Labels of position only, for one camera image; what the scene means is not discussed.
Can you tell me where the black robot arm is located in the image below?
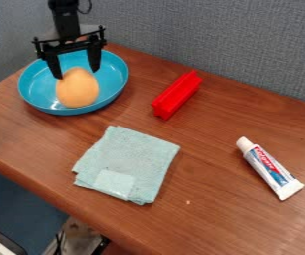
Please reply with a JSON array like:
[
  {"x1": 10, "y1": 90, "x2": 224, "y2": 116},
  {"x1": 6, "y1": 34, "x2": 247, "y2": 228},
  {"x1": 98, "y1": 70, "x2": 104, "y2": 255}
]
[{"x1": 31, "y1": 0, "x2": 106, "y2": 80}]

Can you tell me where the white toothpaste tube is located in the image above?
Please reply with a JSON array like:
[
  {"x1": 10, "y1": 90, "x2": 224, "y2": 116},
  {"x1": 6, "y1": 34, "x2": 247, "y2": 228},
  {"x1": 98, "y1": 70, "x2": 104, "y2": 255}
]
[{"x1": 236, "y1": 136, "x2": 305, "y2": 201}]

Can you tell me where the light green folded cloth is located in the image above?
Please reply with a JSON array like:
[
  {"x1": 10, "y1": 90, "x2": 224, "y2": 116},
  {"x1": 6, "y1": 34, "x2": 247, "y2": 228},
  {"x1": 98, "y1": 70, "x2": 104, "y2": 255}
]
[{"x1": 72, "y1": 126, "x2": 180, "y2": 205}]

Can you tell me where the red plastic block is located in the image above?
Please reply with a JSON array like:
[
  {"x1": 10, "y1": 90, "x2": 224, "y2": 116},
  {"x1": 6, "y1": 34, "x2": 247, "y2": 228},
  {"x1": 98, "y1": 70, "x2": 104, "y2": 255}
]
[{"x1": 152, "y1": 71, "x2": 203, "y2": 120}]

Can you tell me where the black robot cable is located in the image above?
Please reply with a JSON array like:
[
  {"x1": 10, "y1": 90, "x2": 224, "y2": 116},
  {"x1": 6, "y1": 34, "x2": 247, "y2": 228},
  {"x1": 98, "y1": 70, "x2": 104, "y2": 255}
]
[{"x1": 76, "y1": 0, "x2": 93, "y2": 15}]

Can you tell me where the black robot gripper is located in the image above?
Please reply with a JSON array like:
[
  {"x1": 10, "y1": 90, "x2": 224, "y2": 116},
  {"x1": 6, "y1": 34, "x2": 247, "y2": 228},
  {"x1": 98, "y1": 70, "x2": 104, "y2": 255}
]
[{"x1": 31, "y1": 12, "x2": 106, "y2": 80}]

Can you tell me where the yellow egg-shaped ball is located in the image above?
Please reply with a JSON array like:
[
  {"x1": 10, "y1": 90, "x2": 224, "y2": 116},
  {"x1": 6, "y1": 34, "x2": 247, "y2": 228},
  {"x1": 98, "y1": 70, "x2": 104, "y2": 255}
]
[{"x1": 56, "y1": 67, "x2": 100, "y2": 108}]

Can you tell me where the blue plastic plate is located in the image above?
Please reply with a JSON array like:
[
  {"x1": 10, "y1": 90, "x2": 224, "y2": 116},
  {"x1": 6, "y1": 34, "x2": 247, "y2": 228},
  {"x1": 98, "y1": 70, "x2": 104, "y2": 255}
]
[{"x1": 17, "y1": 50, "x2": 129, "y2": 116}]

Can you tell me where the grey object under table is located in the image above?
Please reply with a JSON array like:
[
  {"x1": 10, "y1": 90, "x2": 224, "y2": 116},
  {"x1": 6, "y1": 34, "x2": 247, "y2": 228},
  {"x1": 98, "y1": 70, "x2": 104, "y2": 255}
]
[{"x1": 42, "y1": 217, "x2": 110, "y2": 255}]

